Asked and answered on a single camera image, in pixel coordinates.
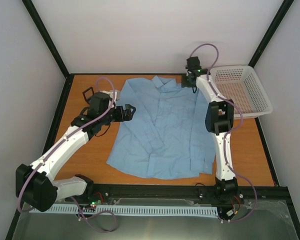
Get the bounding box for black display case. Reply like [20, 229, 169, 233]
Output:
[82, 86, 95, 104]

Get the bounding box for black front rail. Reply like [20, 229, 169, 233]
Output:
[23, 182, 291, 204]

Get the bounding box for small green circuit board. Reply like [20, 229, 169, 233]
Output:
[90, 199, 103, 208]

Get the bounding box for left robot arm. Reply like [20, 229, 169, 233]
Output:
[15, 90, 136, 212]

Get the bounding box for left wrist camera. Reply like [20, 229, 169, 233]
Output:
[109, 90, 121, 102]

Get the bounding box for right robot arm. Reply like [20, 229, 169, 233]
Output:
[181, 56, 238, 199]

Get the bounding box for white plastic basket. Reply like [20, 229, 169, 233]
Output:
[210, 65, 273, 119]

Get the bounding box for light blue cable duct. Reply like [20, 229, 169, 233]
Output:
[29, 202, 219, 219]

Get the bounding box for light blue shirt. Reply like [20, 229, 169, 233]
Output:
[107, 76, 215, 180]

